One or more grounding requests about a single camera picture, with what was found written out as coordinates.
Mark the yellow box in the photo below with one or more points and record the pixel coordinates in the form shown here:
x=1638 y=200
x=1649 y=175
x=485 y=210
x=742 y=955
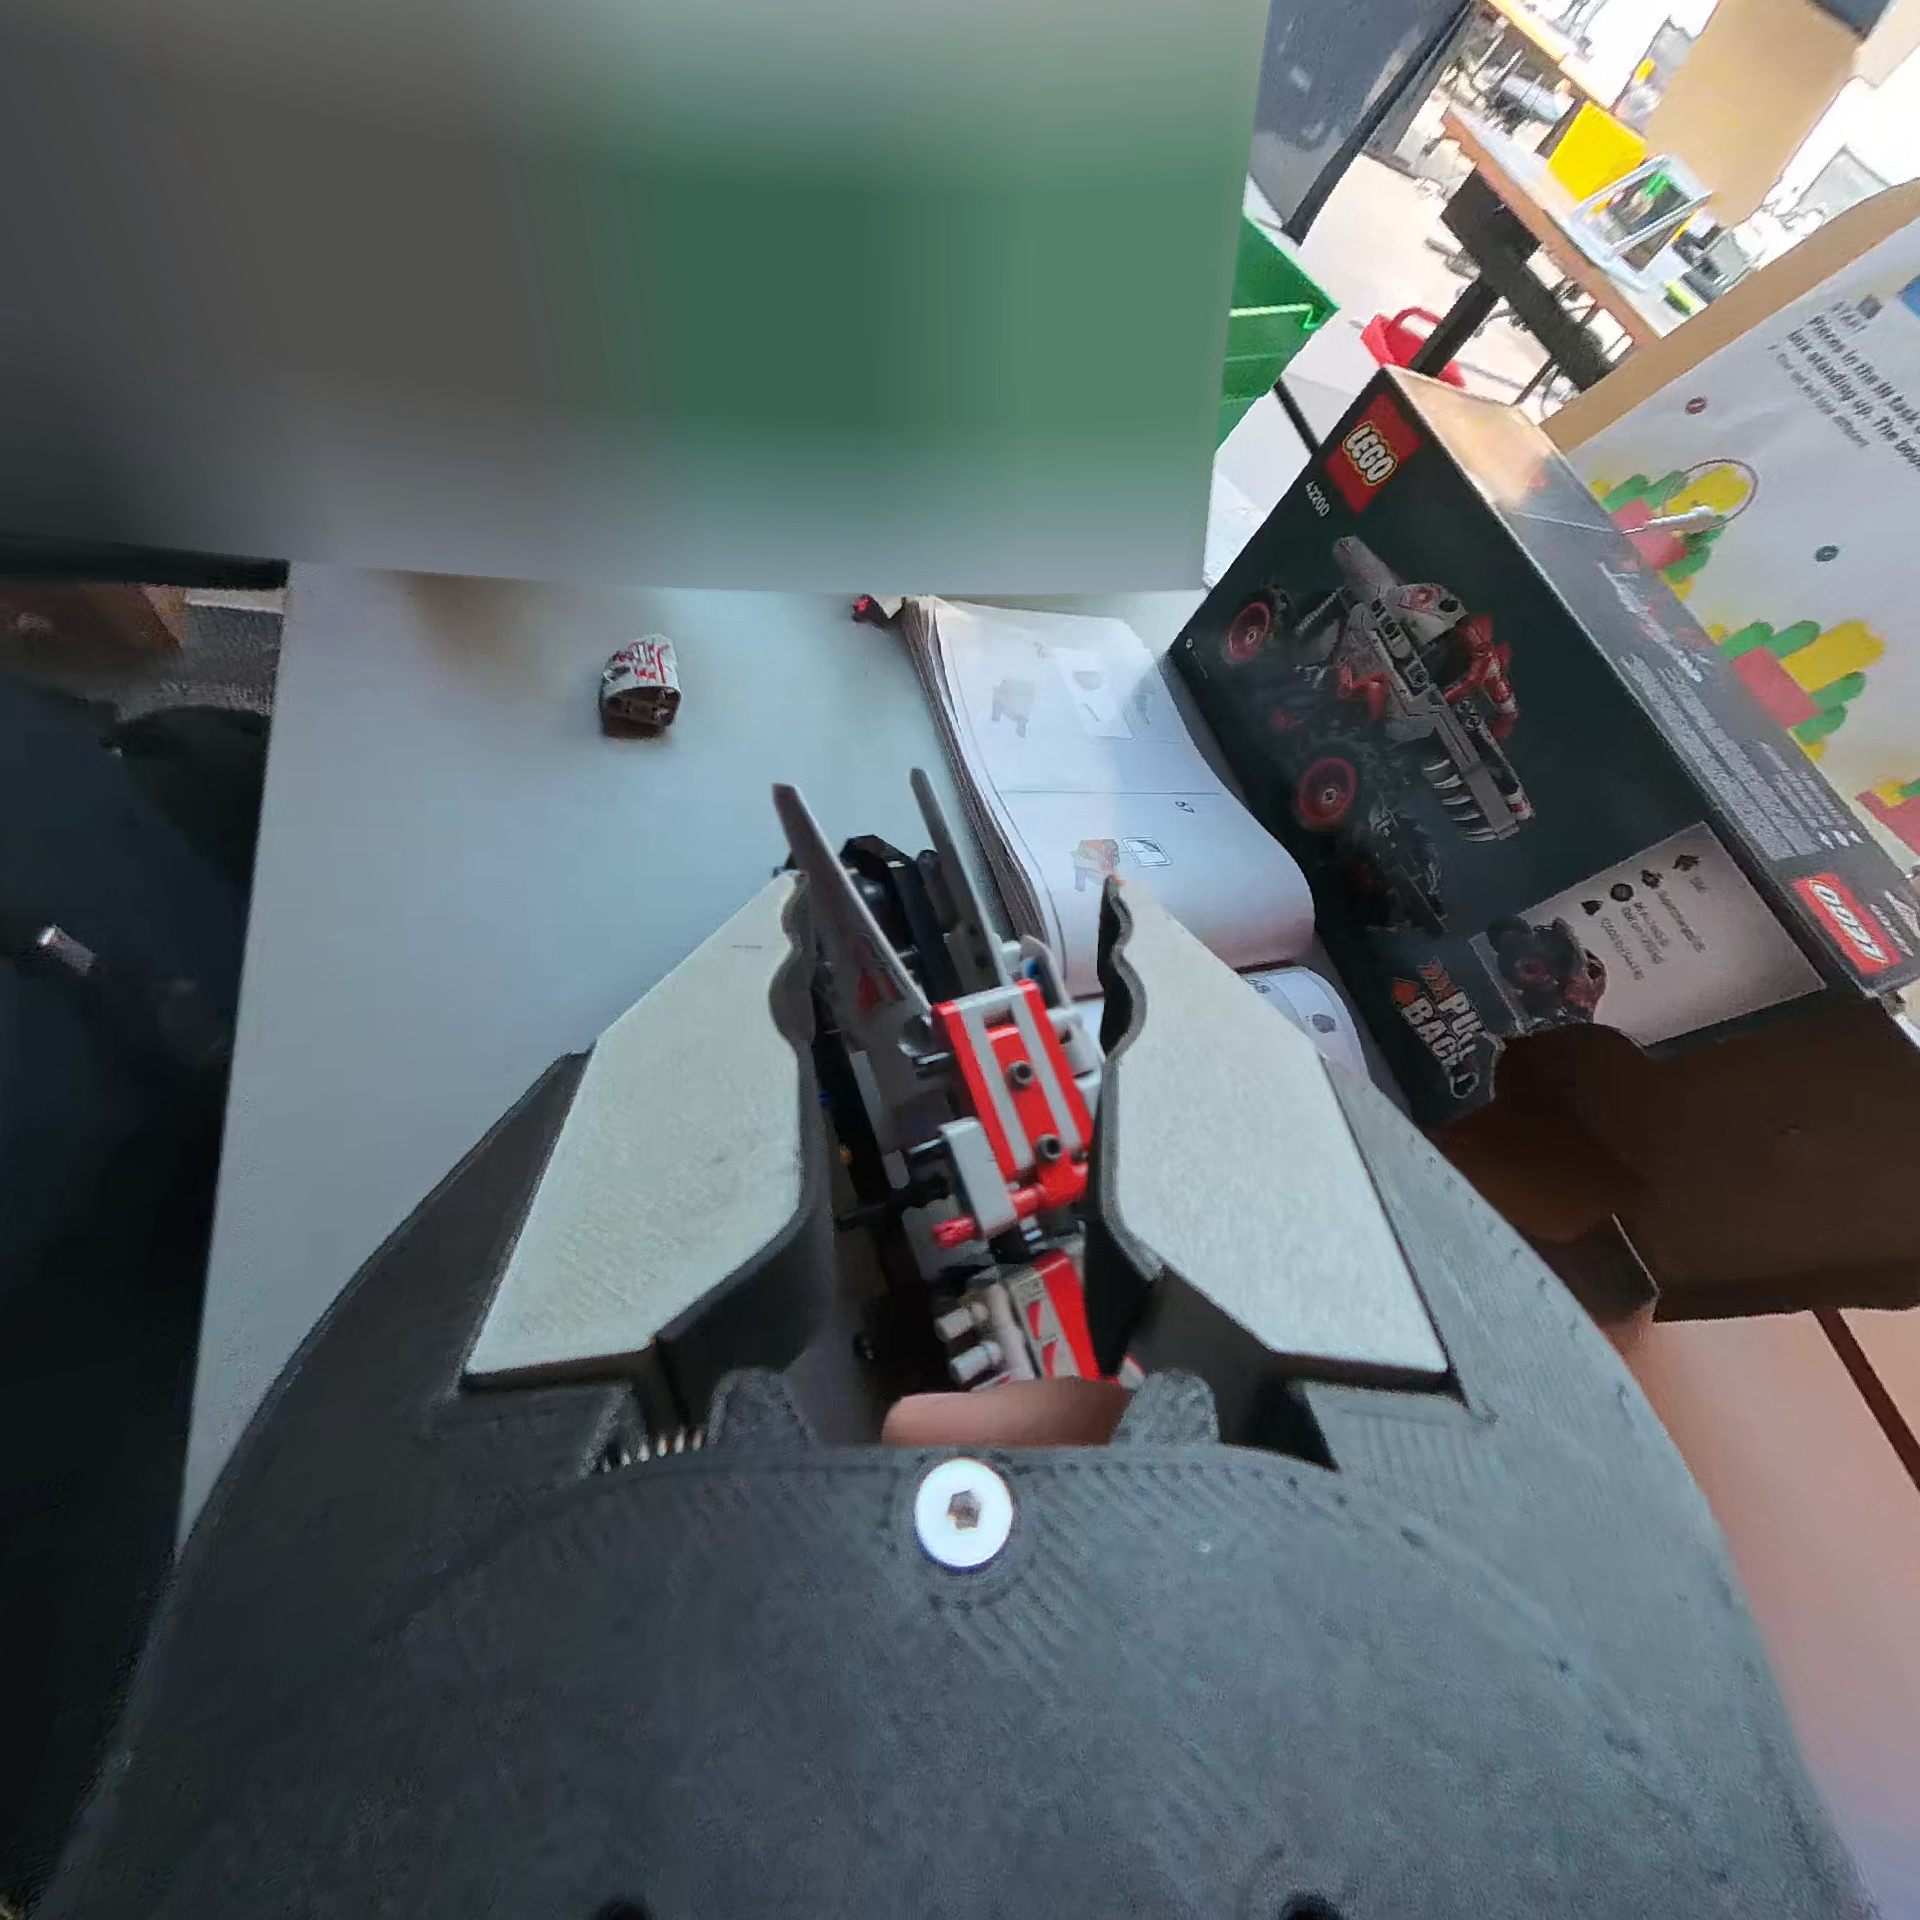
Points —
x=1602 y=151

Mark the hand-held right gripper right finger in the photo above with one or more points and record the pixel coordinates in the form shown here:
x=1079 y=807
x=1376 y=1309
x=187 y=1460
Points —
x=1253 y=1169

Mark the lego instruction booklet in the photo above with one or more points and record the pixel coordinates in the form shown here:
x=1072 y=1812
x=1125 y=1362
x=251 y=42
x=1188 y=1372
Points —
x=1079 y=750

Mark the wooden table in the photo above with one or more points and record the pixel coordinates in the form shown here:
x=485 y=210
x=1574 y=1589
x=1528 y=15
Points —
x=1562 y=240

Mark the red and grey lego model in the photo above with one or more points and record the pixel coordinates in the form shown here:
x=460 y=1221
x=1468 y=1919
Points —
x=1014 y=1075

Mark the green plastic bin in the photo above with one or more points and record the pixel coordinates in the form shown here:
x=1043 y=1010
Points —
x=1278 y=327

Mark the person's dark blue clothing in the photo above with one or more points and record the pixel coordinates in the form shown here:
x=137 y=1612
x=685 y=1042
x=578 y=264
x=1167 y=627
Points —
x=88 y=1075

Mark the dark lego set box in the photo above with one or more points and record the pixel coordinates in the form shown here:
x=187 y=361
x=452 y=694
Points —
x=1503 y=750

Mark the black monitor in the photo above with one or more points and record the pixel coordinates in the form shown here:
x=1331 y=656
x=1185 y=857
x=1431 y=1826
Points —
x=1353 y=111

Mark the white printed cardboard board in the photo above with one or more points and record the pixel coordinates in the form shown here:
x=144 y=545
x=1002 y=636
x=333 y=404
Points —
x=1784 y=496

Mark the red plastic object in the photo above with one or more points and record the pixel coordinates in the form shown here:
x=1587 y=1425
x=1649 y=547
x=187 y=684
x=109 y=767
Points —
x=1400 y=332

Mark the white paper sheet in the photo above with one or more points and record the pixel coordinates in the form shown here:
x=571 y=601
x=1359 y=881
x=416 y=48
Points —
x=1310 y=1022

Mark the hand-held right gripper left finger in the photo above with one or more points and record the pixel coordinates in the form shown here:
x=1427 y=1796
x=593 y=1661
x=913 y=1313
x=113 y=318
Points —
x=641 y=1155

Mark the grey lego panel piece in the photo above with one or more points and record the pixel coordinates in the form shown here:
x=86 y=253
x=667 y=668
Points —
x=641 y=684

